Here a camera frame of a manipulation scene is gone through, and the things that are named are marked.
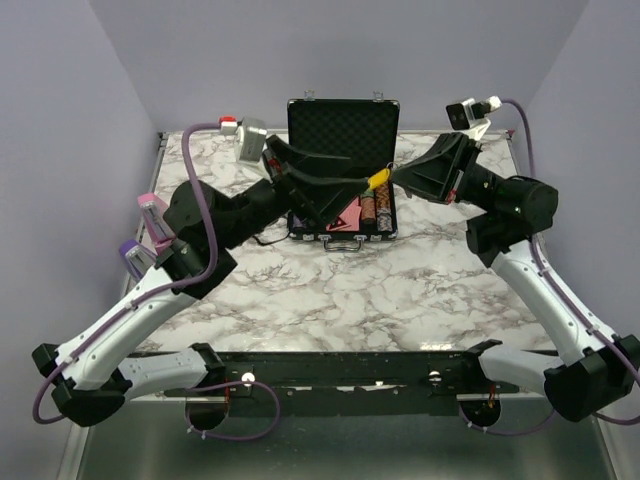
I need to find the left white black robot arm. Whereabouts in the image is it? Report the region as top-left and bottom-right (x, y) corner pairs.
(32, 135), (388, 427)

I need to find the pink playing card deck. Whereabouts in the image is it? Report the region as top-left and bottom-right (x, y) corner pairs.
(326, 197), (361, 231)

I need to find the aluminium extrusion frame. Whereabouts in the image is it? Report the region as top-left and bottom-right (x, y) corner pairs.
(56, 391), (167, 479)

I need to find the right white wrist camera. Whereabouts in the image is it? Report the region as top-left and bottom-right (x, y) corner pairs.
(445, 96), (502, 141)

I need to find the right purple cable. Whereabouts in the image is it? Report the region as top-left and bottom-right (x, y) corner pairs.
(458, 98), (640, 436)

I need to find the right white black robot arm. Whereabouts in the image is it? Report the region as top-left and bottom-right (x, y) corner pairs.
(390, 133), (639, 422)

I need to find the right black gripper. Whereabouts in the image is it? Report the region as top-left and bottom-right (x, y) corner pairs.
(386, 132), (506, 215)

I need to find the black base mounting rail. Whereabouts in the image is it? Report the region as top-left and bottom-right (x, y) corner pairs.
(164, 349), (526, 419)

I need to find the orange poker chip stack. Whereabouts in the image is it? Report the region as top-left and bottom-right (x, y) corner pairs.
(374, 182), (391, 214)

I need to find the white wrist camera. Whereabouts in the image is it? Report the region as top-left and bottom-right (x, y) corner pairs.
(234, 117), (268, 178)
(445, 96), (502, 141)

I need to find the yellow key tag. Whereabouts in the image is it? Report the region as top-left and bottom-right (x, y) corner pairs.
(367, 168), (392, 190)

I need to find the purple metronome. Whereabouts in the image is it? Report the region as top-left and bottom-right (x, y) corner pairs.
(119, 239), (156, 281)

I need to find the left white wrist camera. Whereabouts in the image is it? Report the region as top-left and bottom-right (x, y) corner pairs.
(234, 117), (268, 178)

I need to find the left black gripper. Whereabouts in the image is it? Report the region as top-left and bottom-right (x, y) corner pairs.
(218, 134), (370, 250)

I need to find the purple cable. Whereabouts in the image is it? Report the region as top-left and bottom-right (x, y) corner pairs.
(458, 98), (640, 436)
(32, 115), (281, 443)

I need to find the pink metronome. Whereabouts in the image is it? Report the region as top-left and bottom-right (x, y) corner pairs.
(137, 193), (175, 254)

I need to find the black poker chip case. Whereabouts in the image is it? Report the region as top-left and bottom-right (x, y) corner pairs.
(287, 91), (400, 252)

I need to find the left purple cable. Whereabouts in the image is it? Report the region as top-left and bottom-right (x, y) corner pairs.
(32, 115), (281, 443)

